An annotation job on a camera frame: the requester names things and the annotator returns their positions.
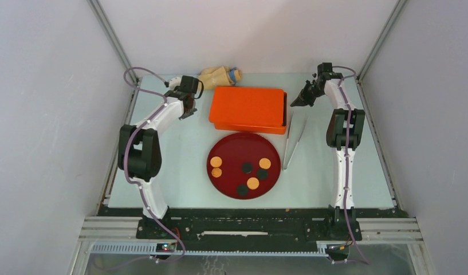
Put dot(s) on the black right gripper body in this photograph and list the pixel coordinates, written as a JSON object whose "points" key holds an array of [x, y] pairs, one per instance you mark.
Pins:
{"points": [[309, 91]]}

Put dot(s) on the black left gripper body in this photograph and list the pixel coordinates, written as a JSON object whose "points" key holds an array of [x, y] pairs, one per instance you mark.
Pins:
{"points": [[189, 112]]}

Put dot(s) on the orange box lid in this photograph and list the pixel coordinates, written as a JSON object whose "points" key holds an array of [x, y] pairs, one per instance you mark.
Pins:
{"points": [[236, 92]]}

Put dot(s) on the dark red round plate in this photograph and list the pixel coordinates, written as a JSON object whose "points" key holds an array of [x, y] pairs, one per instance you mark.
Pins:
{"points": [[235, 149]]}

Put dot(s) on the orange cookie box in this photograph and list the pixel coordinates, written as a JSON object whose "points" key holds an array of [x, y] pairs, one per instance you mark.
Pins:
{"points": [[250, 114]]}

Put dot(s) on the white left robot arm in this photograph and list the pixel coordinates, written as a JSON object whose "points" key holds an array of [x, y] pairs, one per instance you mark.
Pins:
{"points": [[139, 153]]}

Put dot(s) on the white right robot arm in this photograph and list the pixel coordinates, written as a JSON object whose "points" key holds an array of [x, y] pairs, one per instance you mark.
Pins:
{"points": [[344, 130]]}

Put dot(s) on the beige cloth bag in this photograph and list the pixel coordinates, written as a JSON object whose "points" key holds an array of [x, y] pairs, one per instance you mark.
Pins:
{"points": [[221, 76]]}

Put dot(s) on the round tan cookie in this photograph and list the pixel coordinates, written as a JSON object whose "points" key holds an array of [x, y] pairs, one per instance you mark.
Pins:
{"points": [[265, 163], [252, 183], [216, 161]]}

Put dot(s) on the dark chocolate round cookie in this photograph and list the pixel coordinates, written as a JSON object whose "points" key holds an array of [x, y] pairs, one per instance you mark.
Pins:
{"points": [[247, 167], [242, 190], [262, 174]]}

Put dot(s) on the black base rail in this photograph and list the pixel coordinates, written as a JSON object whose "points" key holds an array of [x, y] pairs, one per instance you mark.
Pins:
{"points": [[252, 230]]}

